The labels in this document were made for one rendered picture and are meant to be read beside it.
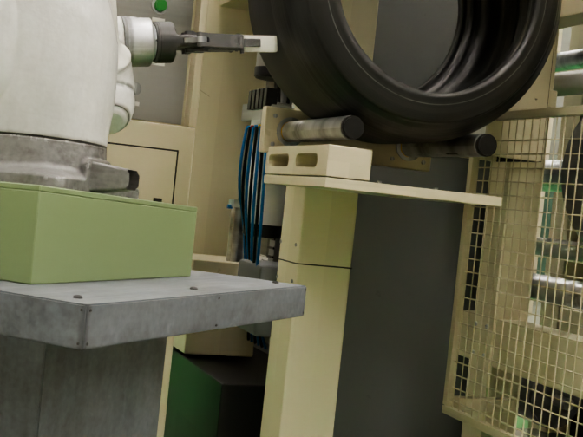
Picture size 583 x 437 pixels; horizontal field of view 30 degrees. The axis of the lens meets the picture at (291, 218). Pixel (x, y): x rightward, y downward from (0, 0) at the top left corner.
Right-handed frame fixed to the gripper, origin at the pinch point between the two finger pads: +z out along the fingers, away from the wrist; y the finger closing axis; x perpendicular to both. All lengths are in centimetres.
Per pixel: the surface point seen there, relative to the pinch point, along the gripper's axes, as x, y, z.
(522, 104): 11, 18, 68
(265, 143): 18.4, 22.6, 8.3
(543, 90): 8, 18, 73
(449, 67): 3, 16, 49
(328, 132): 16.9, -4.9, 11.8
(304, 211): 33.4, 25.1, 17.9
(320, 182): 26.2, -9.7, 8.1
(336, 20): -3.0, -12.7, 10.7
